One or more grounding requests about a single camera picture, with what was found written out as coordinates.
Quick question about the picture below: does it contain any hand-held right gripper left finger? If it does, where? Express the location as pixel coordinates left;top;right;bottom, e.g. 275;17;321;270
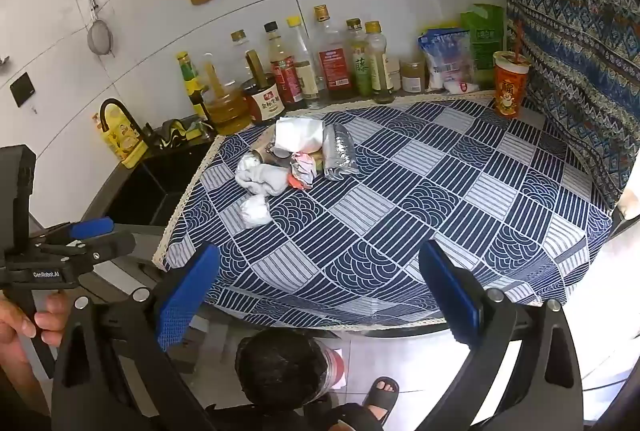
52;242;221;431

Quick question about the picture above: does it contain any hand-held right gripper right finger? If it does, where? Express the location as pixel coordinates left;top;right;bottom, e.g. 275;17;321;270
417;238;586;431

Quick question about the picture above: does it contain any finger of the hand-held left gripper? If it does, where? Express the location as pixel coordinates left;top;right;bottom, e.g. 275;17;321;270
40;231;137;263
37;217;116;243

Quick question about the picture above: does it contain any clear bag of tissue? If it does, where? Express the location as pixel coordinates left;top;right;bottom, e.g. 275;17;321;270
240;195;273;229

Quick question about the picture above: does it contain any bin with black bag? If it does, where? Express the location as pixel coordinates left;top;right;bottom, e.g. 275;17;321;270
235;328;348;412

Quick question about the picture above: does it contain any white cloth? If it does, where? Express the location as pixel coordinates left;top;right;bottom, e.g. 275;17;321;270
235;153;293;196

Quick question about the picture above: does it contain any red white snack wrapper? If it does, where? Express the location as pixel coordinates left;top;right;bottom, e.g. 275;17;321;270
287;151;317;189

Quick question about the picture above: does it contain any silver foil packet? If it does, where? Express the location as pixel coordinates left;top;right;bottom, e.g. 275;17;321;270
322;123;360;182

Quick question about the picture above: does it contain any cream foam piece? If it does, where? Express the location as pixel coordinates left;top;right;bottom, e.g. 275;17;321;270
272;116;326;156

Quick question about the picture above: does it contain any person's left forearm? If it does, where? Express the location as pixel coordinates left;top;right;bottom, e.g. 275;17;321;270
0;363;53;422

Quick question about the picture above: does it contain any person's left hand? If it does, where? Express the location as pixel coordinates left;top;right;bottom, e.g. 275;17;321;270
0;290;72;392

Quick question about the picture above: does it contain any black sink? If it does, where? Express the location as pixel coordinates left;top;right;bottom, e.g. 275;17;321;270
102;138;221;228

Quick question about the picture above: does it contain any yellow dish soap bottle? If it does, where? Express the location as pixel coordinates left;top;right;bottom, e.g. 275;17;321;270
91;103;149;169

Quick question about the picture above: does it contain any blue patterned tablecloth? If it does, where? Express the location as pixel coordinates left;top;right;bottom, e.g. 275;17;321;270
152;92;613;332

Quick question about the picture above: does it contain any person's foot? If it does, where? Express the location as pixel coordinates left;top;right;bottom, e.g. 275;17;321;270
367;376;401;394

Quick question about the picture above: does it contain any black yellow cloth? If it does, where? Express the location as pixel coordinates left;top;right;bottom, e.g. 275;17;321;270
150;118;191;149

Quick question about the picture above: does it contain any black faucet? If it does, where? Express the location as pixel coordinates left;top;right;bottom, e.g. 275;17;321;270
99;98;161;152

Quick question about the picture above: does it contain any black slide sandal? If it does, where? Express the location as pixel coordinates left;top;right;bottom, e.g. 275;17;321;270
362;378;401;427

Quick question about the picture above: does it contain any yellow green sponge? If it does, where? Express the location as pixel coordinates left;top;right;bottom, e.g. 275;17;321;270
185;116;213;139

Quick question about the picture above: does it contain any green label sauce bottle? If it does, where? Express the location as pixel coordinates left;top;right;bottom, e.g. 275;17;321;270
175;51;208;119

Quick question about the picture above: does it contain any clear cooking oil jug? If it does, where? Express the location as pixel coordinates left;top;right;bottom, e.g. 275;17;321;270
202;61;253;136

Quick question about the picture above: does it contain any metal mesh strainer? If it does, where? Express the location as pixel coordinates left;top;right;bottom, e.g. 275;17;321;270
86;0;114;56

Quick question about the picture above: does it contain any dark soy sauce jug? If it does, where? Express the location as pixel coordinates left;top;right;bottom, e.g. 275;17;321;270
241;50;283;126

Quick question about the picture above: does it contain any small white bottle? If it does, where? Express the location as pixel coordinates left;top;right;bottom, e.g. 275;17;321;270
442;79;481;94

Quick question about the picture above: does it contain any red paper cup with straw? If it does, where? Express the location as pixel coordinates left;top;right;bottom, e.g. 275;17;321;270
492;18;530;119

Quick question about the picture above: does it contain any small glass jar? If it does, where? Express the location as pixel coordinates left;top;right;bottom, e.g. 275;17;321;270
400;60;427;94

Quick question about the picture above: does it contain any gold cap clear bottle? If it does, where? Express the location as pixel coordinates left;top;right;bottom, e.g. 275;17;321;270
230;29;251;84

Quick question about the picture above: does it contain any yellow oil bottle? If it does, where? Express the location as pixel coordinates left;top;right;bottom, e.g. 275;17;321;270
365;21;395;104

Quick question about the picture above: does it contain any blue white plastic bag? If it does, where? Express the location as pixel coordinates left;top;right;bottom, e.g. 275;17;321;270
418;28;481;92

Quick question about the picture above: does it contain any black cap vinegar bottle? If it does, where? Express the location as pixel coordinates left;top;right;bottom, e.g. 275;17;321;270
263;22;307;109

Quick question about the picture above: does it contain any green pepper oil bottle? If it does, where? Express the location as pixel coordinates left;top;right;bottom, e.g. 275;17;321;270
345;18;373;99

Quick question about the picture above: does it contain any yellow cap clear bottle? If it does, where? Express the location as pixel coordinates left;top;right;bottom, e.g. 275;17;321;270
286;16;321;109

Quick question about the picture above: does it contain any red label clear bottle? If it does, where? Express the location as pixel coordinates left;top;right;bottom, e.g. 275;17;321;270
313;6;353;100

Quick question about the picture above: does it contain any green carton box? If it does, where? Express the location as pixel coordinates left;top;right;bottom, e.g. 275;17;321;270
460;4;507;84

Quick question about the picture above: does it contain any blue zigzag patterned curtain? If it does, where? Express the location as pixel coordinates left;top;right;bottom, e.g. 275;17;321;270
492;0;640;212

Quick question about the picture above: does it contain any small black wall switch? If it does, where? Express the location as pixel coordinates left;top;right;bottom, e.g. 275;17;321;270
10;72;36;108

